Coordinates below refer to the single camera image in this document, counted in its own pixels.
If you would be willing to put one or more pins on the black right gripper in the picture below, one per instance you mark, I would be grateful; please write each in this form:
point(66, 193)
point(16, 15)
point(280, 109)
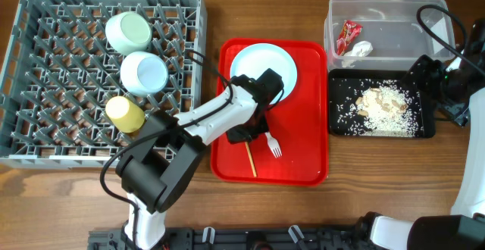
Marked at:
point(427, 84)

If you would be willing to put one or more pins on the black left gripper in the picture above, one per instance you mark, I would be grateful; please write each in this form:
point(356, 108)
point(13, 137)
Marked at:
point(236, 135)

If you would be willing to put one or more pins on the white plastic fork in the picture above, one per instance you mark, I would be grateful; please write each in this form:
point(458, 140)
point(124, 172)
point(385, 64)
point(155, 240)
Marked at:
point(273, 145)

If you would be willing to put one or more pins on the wooden chopstick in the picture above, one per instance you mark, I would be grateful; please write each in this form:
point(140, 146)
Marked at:
point(251, 161)

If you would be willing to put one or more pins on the rice and food scraps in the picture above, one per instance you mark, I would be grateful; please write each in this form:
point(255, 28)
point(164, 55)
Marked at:
point(382, 111)

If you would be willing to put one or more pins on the large light blue plate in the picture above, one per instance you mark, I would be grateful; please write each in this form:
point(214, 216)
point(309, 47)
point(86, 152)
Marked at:
point(255, 59)

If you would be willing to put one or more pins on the white napkin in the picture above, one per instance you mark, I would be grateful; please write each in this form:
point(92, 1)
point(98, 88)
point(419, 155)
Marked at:
point(359, 50)

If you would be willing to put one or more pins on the red snack wrapper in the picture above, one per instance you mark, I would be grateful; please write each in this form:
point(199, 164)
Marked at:
point(348, 33)

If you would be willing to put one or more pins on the small light blue bowl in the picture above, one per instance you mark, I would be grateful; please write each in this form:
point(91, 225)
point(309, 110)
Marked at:
point(143, 74)

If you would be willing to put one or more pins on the yellow plastic cup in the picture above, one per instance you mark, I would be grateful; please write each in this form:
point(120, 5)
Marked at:
point(124, 114)

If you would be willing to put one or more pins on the green saucer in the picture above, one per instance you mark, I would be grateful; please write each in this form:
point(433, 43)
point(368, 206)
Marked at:
point(128, 32)

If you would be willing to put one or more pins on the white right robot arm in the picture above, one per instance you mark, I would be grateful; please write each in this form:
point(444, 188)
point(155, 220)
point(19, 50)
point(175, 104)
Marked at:
point(464, 227)

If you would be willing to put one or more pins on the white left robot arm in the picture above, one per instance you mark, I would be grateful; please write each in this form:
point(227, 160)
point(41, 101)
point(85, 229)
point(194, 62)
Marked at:
point(157, 167)

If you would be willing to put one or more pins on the black waste tray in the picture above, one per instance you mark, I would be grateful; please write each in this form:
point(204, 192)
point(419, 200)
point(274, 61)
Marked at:
point(337, 129)

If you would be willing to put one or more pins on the grey dishwasher rack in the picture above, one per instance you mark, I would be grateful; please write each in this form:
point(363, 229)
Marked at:
point(60, 70)

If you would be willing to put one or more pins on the red plastic tray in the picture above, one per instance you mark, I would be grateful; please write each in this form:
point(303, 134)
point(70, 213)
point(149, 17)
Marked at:
point(298, 123)

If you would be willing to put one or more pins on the clear plastic bin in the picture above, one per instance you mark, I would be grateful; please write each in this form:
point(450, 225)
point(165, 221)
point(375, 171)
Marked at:
point(390, 26)

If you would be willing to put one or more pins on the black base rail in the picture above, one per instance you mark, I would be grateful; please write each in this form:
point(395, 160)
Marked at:
point(286, 238)

